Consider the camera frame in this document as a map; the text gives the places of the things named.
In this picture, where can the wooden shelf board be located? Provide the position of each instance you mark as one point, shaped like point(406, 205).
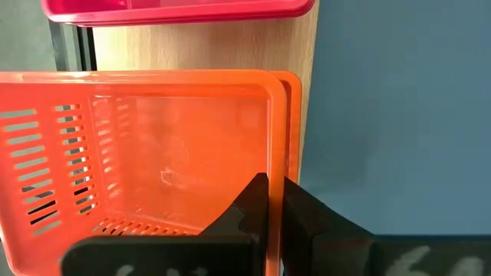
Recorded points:
point(211, 46)

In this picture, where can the red plastic slotted basket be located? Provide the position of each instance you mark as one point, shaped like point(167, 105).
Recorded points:
point(172, 23)
point(172, 15)

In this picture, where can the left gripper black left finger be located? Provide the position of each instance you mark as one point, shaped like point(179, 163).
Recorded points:
point(230, 253)

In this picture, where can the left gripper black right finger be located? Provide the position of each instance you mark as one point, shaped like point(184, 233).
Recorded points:
point(314, 253)

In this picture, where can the blue-grey table mat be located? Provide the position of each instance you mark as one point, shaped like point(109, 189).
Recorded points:
point(403, 115)

